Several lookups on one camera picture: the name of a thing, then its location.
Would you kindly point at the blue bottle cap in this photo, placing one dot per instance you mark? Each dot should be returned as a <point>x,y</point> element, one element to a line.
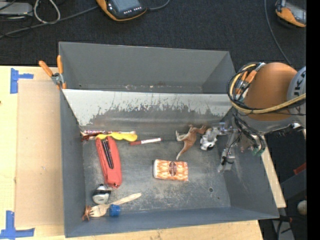
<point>114,210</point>

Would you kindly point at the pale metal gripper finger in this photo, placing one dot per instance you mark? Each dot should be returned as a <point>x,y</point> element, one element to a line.
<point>221,129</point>
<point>226,162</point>

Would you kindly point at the grey metal bin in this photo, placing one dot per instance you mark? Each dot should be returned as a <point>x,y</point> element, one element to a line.
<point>150,164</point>

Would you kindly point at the brown cardboard board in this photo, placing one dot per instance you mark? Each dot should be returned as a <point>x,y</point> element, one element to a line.
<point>37,154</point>

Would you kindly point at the yellow toy banana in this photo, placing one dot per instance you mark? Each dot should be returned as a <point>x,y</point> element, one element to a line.
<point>122,136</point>

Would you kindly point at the pink striped wrapper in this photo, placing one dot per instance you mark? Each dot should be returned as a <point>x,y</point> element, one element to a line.
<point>92,132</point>

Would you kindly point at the silver and black round gadget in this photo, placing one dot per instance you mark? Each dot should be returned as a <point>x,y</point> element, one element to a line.
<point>101,195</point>

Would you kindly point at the red and white marker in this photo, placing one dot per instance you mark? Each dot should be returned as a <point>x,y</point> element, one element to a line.
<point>146,141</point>

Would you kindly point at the brown toy horse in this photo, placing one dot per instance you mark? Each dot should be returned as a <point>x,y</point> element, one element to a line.
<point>191,139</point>

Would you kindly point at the pale wooden fork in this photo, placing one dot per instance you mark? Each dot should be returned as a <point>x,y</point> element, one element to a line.
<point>100,210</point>

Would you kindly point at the white and black toy car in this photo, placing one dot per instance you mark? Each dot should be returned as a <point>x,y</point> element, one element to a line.
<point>208,142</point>

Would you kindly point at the small orange toy animal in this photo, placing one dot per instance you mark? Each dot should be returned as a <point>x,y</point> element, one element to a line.
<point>86,214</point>

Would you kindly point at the orange patterned packet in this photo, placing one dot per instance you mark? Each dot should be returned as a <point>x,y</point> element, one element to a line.
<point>171,169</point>

